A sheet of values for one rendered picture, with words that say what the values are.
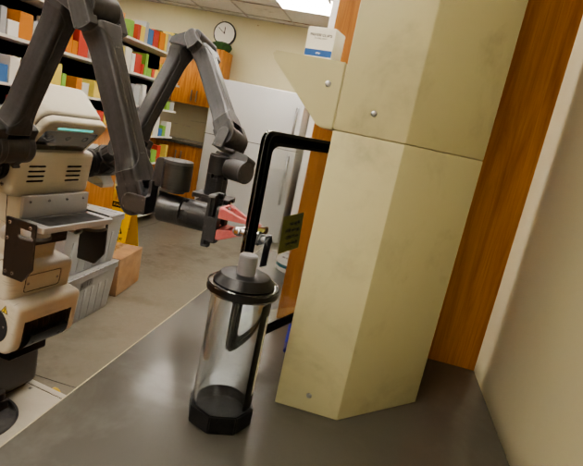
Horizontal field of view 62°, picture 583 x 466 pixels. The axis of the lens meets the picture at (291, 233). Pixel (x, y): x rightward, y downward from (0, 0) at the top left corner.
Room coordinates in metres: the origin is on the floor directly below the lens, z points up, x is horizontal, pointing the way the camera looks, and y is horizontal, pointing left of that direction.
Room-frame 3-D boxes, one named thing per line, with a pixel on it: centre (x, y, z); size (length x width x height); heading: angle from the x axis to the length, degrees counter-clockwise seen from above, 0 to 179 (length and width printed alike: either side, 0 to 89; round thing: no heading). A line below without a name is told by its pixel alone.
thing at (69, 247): (2.82, 1.33, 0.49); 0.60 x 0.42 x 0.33; 171
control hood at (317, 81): (0.92, 0.00, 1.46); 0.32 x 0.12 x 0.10; 171
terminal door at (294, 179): (0.93, 0.00, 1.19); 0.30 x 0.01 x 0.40; 151
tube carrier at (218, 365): (0.69, 0.05, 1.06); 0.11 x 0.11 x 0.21
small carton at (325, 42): (0.87, 0.01, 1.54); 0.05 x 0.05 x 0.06; 69
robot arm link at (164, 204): (0.93, 0.24, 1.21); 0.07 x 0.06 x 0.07; 81
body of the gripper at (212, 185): (1.26, 0.22, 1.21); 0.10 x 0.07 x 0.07; 81
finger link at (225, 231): (0.91, 0.11, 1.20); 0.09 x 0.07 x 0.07; 81
